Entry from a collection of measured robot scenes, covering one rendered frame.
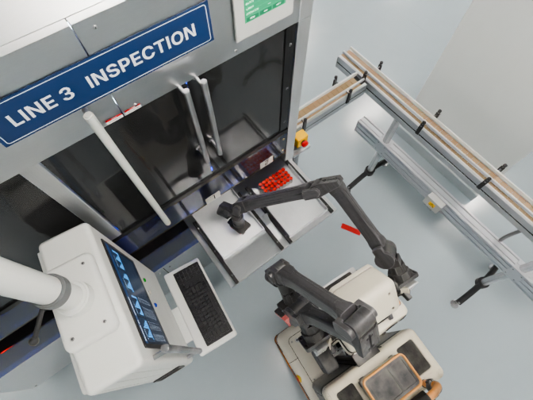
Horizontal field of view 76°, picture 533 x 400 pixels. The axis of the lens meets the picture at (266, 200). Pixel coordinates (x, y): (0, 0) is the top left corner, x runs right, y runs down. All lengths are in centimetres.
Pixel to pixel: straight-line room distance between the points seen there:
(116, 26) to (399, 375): 166
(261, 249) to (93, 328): 94
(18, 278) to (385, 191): 266
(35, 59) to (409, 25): 394
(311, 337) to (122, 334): 66
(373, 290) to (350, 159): 197
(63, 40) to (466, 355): 282
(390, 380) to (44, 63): 167
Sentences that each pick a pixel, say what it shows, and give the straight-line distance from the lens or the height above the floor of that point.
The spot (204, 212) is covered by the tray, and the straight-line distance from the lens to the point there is 189.
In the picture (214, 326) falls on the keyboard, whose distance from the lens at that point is 180.
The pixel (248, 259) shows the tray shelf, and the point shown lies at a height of 88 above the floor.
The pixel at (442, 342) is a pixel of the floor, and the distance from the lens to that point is 288.
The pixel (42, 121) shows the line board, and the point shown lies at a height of 192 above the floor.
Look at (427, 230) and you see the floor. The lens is 304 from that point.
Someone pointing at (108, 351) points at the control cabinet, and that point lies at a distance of 114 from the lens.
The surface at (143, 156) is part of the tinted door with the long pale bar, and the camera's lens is 127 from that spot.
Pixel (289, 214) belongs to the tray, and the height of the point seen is 88.
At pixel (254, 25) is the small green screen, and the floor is 189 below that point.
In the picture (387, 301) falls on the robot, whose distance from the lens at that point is 133.
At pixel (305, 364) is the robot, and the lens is 234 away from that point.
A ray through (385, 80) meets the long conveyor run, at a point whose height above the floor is 93.
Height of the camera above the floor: 260
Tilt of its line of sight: 66 degrees down
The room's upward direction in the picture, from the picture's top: straight up
